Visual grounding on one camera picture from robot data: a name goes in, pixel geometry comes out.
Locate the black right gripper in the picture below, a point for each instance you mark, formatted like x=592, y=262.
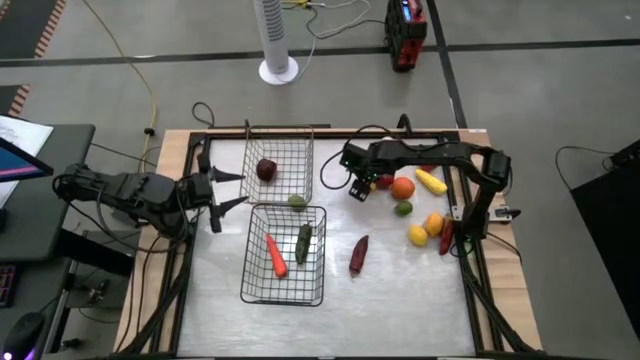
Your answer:
x=360, y=160

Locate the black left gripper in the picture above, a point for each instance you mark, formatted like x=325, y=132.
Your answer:
x=197, y=190

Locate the red tomato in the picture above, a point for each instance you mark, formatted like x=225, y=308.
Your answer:
x=385, y=182

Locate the orange fruit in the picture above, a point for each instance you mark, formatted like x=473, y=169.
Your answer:
x=402, y=188

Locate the green lime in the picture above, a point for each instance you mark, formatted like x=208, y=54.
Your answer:
x=403, y=208
x=297, y=201

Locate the dark red plum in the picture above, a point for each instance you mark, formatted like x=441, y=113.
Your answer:
x=266, y=169

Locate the dark red long pepper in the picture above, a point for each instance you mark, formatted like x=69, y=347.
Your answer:
x=359, y=255

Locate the yellow corn cob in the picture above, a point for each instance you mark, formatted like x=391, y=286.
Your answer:
x=431, y=181

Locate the green cucumber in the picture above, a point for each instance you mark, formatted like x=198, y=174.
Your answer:
x=303, y=243

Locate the orange carrot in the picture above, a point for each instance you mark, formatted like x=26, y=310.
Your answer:
x=276, y=256

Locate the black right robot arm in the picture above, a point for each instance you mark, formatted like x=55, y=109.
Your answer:
x=450, y=152

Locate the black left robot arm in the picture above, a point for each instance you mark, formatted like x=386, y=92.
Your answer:
x=130, y=192

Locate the large yellow lemon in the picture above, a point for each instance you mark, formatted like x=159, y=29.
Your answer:
x=418, y=235

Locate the yellow-orange round fruit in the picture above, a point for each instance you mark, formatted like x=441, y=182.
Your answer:
x=434, y=224

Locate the red chili pepper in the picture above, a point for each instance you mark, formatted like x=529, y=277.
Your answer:
x=446, y=236

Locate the white tower fan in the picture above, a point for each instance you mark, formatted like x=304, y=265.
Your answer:
x=276, y=50

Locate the black desk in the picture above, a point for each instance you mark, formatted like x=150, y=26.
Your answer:
x=45, y=225

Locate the computer monitor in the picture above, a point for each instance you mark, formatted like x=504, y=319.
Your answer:
x=20, y=165

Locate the white paper sheet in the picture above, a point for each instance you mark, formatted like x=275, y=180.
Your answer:
x=22, y=132

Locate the small black striped-edge floor mat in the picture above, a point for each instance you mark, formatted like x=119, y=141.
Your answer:
x=10, y=100

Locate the black keyboard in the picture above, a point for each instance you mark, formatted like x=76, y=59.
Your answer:
x=6, y=285

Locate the black computer mouse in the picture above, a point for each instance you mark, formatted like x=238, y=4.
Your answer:
x=22, y=335

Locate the large black box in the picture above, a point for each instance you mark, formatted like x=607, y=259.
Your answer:
x=610, y=225

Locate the large black striped-edge floor mat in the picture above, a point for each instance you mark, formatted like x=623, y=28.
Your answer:
x=25, y=25

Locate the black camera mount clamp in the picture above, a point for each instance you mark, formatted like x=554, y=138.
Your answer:
x=404, y=122

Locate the black metal table frame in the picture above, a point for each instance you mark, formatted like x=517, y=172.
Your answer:
x=300, y=134

